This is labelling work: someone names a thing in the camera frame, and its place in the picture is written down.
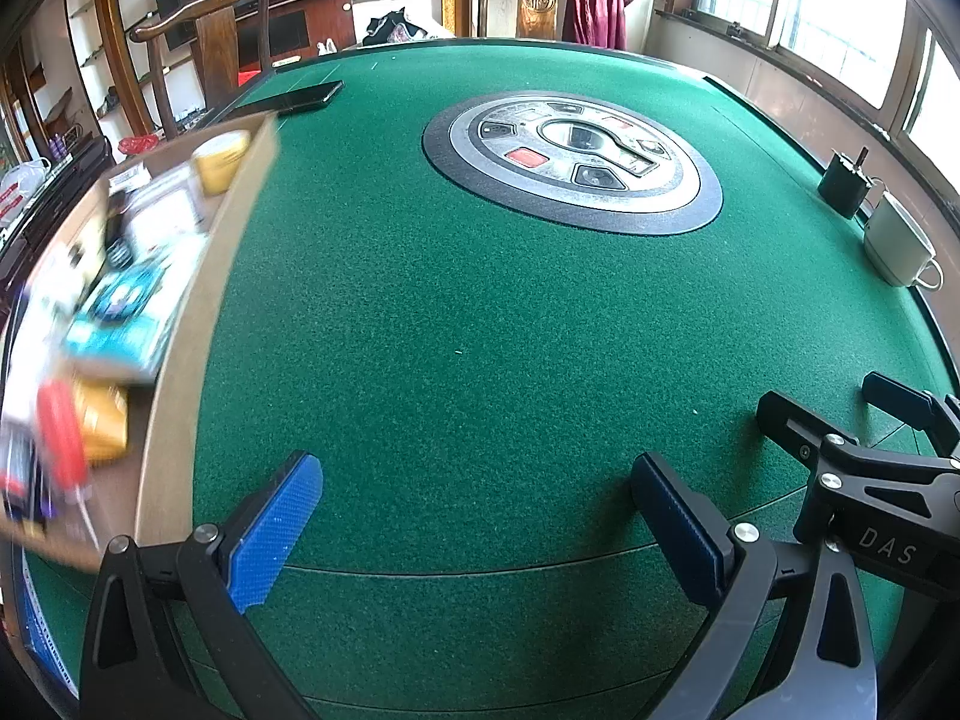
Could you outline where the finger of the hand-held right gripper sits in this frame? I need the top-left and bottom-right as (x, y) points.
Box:
(861, 371), (960, 458)
(756, 390), (860, 481)

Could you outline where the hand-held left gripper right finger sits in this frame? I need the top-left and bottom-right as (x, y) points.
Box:
(630, 452), (878, 720)

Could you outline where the wooden chair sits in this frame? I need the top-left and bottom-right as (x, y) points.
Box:
(131, 0), (284, 140)

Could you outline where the round table control panel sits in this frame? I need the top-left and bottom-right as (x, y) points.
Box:
(422, 91), (725, 236)

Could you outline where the black charger plug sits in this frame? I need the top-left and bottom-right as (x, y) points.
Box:
(817, 148), (886, 218)

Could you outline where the wooden wall shelf unit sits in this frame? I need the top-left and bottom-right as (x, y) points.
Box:
(64, 0), (158, 136)

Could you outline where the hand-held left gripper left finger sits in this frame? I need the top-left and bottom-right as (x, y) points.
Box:
(79, 451), (325, 720)

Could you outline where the pile of clothes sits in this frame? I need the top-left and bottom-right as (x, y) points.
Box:
(364, 7), (451, 46)

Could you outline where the shallow cardboard box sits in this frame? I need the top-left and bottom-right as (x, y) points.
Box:
(0, 116), (282, 571)

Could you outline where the dark glossy table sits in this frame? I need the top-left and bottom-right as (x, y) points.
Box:
(0, 139), (113, 263)

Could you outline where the gold foil packet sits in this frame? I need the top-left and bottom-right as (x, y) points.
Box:
(71, 379), (132, 462)

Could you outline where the white plastic bag red print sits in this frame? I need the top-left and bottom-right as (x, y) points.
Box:
(0, 160), (53, 203)

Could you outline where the white mug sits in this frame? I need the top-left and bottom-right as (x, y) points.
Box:
(862, 191), (944, 292)

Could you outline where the black smartphone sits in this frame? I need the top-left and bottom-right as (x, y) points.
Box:
(225, 81), (344, 121)

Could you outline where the dark red garment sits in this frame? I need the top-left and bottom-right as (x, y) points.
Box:
(564, 0), (629, 52)

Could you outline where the red comb in clear pack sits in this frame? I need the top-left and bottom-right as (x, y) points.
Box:
(37, 379), (91, 492)

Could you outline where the teal face mask packet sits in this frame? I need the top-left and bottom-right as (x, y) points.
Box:
(64, 262), (188, 383)

